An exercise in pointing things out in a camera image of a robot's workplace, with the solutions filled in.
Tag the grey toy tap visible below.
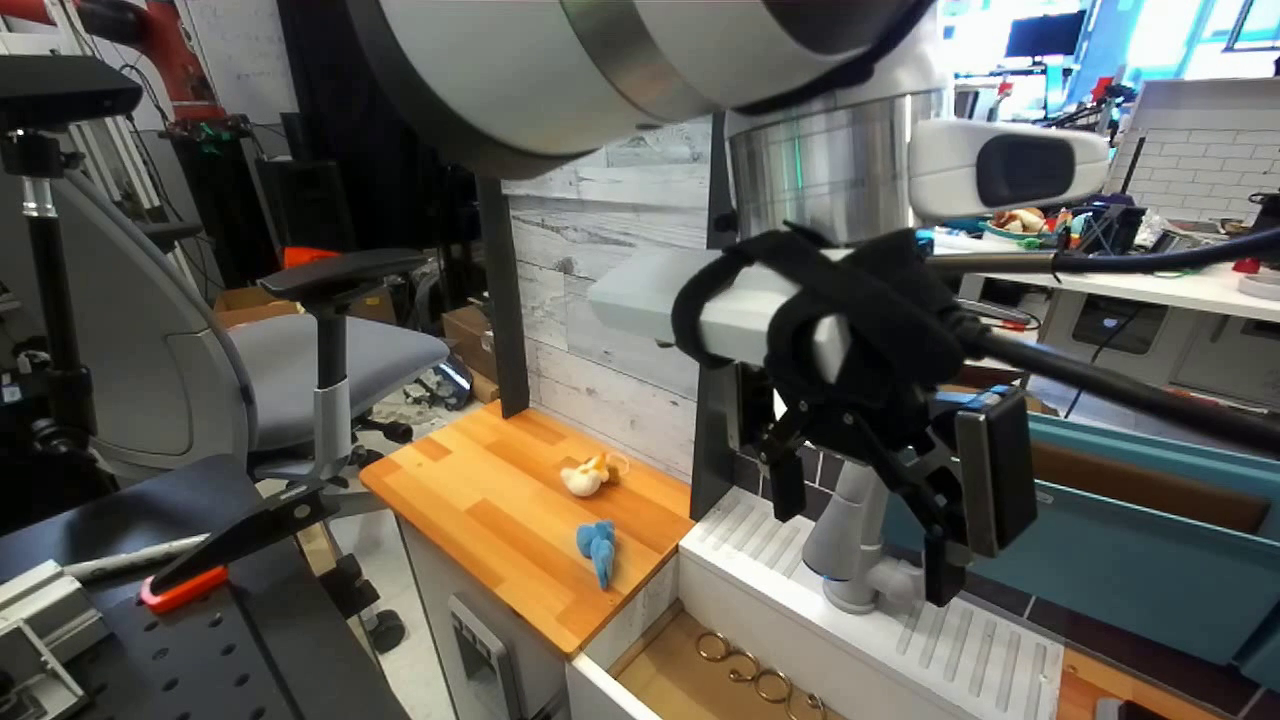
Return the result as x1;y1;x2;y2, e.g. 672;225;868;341
798;455;936;620

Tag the white toy kitchen cabinet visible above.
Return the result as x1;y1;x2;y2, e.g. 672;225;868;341
395;514;685;720

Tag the white dish rack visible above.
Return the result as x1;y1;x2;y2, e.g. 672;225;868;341
565;484;1073;720

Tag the brown cardboard box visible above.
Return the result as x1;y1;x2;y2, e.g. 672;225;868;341
440;300;500;402

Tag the dark computer monitor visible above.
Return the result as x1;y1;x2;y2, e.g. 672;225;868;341
1003;8;1093;64

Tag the teal plastic bin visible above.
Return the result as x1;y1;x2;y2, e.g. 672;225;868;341
877;379;1280;691

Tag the black perforated breadboard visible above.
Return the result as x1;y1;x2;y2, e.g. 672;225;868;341
0;455;412;720

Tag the small orange wooden counter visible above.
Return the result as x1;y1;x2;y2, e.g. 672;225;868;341
1054;644;1230;720

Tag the white brick pattern panel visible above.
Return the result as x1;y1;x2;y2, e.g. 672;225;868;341
1100;76;1280;230

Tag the white cluttered desk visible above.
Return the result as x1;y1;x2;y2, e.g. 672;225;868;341
932;217;1280;402

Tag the grey office chair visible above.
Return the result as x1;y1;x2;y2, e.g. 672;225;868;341
0;171;457;656

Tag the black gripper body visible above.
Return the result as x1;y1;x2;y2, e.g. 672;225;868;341
767;374;969;535

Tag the cream toy figure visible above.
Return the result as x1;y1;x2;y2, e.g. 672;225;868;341
556;452;622;504

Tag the whitewashed wood back panel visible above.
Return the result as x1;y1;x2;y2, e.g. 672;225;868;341
495;116;715;489

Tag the black clamp orange handle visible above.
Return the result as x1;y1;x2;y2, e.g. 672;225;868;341
137;478;382;620

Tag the black power box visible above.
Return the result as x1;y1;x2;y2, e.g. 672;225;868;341
1073;290;1167;357

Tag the wooden butcher block counter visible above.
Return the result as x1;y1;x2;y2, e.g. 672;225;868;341
357;399;697;658

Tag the thin black cable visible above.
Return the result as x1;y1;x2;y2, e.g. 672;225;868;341
923;221;1280;281

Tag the black camera stand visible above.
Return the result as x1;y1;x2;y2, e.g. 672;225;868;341
0;53;149;525

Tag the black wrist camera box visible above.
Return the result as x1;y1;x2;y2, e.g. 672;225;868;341
946;385;1044;558

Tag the aluminium extrusion piece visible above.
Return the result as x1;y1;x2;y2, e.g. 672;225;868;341
0;556;112;720

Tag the thick black cable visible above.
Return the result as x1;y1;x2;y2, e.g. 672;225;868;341
953;315;1280;461

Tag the blue toy figure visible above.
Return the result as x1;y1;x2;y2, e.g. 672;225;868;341
572;514;622;597

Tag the narrow black frame post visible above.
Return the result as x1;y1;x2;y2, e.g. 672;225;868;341
470;171;536;420

